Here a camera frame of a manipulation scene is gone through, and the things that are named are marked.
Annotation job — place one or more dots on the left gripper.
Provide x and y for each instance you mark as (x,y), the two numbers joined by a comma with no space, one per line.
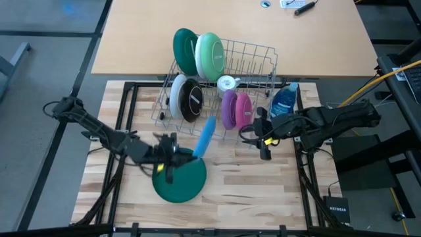
(166,149)

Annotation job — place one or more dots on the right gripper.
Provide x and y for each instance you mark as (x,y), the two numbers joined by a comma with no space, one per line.
(276,126)

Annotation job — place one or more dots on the pink plate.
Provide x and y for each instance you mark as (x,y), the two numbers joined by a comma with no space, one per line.
(244,110)

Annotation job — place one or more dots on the dark green plate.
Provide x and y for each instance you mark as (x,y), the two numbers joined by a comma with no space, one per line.
(184,184)
(184,51)

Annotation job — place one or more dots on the blue plate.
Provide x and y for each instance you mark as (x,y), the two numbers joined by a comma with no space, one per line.
(205,136)

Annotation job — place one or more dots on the purple plate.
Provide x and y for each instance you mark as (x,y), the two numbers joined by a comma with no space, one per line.
(229,110)

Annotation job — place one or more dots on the black plate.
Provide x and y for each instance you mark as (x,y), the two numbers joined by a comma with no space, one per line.
(192,100)

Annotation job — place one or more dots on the white plate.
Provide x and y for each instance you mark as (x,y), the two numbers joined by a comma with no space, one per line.
(174,97)

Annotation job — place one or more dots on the light green plate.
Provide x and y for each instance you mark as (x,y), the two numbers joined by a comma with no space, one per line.
(212,57)

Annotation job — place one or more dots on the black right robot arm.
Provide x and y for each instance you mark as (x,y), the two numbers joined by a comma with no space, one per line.
(345,115)

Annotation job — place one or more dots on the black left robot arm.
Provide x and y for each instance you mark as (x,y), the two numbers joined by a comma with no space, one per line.
(98,126)

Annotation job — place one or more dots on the blue dish soap bottle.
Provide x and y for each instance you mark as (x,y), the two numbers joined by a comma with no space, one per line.
(283,102)

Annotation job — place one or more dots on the white mug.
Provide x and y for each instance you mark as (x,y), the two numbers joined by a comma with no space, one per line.
(227,84)

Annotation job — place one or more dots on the round desk grommet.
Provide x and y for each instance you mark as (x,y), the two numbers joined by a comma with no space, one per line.
(265,4)

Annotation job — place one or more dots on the black marker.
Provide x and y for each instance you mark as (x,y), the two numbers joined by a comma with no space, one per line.
(304,8)

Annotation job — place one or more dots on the white power strip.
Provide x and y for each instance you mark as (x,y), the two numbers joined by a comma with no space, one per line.
(292,3)

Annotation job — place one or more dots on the black network router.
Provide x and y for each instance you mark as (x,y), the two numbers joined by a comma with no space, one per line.
(337,210)

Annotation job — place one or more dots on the tan desk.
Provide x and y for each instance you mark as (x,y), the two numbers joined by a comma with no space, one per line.
(148,39)

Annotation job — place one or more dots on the black side desk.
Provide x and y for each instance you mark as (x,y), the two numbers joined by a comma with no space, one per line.
(394,98)

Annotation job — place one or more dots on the white sticker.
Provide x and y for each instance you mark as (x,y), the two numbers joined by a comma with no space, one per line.
(399,74)

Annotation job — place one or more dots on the black keyboard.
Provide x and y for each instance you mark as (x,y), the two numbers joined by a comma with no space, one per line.
(414,82)

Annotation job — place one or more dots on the black caster wheel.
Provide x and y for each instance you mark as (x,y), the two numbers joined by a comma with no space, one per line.
(399,216)

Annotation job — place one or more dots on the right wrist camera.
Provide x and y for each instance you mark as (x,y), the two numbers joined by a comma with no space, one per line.
(265,153)

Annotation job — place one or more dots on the black table frame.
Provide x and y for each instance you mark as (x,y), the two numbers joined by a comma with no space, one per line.
(129,86)

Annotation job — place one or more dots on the grey furniture frame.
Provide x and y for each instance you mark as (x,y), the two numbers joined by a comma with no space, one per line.
(13,61)

